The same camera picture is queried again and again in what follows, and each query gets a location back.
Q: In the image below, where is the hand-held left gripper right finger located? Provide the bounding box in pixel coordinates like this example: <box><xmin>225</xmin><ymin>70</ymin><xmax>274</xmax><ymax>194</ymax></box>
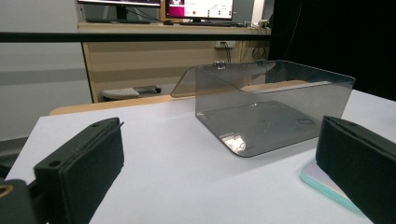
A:
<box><xmin>315</xmin><ymin>115</ymin><xmax>396</xmax><ymax>224</ymax></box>

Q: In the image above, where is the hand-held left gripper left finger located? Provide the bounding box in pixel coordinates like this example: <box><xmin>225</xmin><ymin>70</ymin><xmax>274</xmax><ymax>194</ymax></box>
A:
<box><xmin>33</xmin><ymin>117</ymin><xmax>125</xmax><ymax>224</ymax></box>

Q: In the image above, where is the translucent phone case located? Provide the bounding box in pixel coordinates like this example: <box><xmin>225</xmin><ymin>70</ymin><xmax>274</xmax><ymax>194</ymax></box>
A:
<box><xmin>299</xmin><ymin>158</ymin><xmax>363</xmax><ymax>216</ymax></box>

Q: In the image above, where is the transparent grey lidded box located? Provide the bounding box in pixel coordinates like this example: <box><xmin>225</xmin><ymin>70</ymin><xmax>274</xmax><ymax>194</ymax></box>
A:
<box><xmin>170</xmin><ymin>60</ymin><xmax>357</xmax><ymax>158</ymax></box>

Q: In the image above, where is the white cabinet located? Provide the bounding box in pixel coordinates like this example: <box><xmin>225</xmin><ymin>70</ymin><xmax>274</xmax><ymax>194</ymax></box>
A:
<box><xmin>0</xmin><ymin>0</ymin><xmax>94</xmax><ymax>141</ymax></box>

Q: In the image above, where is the light wooden office desk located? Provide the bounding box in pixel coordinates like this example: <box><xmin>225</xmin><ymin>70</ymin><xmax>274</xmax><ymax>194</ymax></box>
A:
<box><xmin>78</xmin><ymin>21</ymin><xmax>272</xmax><ymax>104</ymax></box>

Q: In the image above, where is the black curtain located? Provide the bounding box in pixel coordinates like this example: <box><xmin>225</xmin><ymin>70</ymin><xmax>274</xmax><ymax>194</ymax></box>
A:
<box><xmin>269</xmin><ymin>0</ymin><xmax>396</xmax><ymax>101</ymax></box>

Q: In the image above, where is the black keyboard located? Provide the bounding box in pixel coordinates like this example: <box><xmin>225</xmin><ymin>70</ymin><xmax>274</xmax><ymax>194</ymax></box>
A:
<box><xmin>85</xmin><ymin>18</ymin><xmax>152</xmax><ymax>25</ymax></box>
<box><xmin>179</xmin><ymin>21</ymin><xmax>233</xmax><ymax>27</ymax></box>

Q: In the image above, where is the dark screen monitor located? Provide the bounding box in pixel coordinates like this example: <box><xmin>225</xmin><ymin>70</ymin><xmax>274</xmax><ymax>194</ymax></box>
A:
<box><xmin>78</xmin><ymin>0</ymin><xmax>162</xmax><ymax>21</ymax></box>

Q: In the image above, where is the pink screen monitor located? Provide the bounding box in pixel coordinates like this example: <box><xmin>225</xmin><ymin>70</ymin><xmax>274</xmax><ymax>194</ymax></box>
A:
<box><xmin>164</xmin><ymin>0</ymin><xmax>234</xmax><ymax>23</ymax></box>

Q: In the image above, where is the black horizontal frame bar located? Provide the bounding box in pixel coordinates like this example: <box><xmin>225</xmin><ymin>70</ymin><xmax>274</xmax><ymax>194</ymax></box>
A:
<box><xmin>0</xmin><ymin>32</ymin><xmax>275</xmax><ymax>43</ymax></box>

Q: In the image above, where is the hanging black cable bundle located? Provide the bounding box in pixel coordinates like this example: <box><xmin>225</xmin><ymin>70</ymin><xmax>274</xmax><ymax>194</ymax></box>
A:
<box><xmin>251</xmin><ymin>46</ymin><xmax>269</xmax><ymax>61</ymax></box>

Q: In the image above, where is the white wall power outlet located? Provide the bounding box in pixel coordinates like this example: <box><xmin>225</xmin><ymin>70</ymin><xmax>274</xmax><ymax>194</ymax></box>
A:
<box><xmin>214</xmin><ymin>40</ymin><xmax>236</xmax><ymax>49</ymax></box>

